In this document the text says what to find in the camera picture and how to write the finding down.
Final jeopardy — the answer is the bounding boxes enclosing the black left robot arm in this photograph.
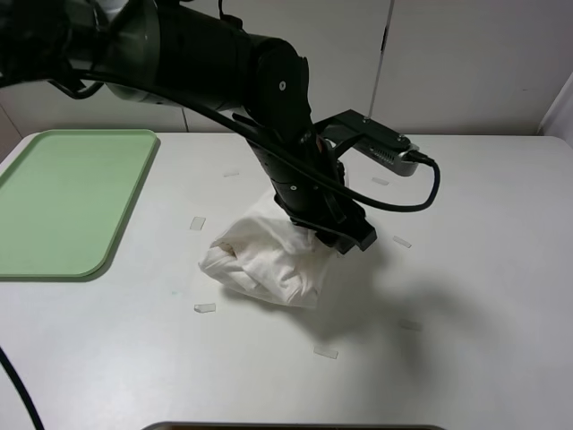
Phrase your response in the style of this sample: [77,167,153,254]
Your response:
[1,1,376,253]

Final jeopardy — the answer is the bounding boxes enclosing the green plastic tray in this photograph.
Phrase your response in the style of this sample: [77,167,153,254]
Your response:
[1,130,159,280]

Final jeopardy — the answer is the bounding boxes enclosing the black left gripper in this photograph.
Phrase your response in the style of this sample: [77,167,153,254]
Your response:
[272,160,376,255]

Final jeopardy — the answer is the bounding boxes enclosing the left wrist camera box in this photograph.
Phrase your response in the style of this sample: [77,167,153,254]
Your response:
[314,109,418,177]

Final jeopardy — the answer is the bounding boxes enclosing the white short sleeve shirt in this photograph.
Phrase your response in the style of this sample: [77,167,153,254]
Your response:
[199,190,336,308]

